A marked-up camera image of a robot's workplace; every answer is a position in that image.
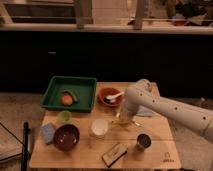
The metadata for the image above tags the yellow banana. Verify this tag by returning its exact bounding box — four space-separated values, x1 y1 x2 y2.
111 120 131 127

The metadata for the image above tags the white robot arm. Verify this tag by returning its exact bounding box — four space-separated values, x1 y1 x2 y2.
120 79 213 144

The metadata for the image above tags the orange bowl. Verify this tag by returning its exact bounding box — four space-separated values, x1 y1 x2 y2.
97 87 123 107

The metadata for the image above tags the purple bowl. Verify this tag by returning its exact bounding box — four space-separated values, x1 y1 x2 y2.
53 124 80 152

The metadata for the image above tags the blue grey cloth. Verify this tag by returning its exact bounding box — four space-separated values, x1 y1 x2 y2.
137 106 154 117

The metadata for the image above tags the white spoon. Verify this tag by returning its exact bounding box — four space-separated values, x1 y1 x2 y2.
105 92 124 102

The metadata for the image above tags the white cup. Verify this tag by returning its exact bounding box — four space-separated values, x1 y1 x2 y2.
91 119 109 138

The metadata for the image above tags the dark metal cup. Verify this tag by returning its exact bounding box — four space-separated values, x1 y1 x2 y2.
136 134 151 151

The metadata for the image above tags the wooden black eraser block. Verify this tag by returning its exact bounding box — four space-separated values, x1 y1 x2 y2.
102 143 127 168

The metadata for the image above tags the green plastic tray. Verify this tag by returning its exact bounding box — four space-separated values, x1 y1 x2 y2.
42 76 97 112

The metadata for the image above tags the orange fruit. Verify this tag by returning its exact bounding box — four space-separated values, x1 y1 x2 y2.
61 94 73 106

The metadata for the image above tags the small green cup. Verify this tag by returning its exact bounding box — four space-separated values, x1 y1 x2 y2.
57 110 71 124

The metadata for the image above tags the green vegetable piece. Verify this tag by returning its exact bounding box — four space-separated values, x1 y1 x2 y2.
63 90 78 103

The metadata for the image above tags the black pole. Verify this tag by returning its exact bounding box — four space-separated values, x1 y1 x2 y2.
21 122 29 171

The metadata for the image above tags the wooden post right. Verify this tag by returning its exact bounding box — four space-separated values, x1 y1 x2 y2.
133 0 148 30

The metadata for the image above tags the wooden post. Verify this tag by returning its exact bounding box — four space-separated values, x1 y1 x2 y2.
133 0 148 30
73 0 93 29

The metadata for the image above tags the wooden post left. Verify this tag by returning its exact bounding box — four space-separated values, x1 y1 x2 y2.
73 0 93 29

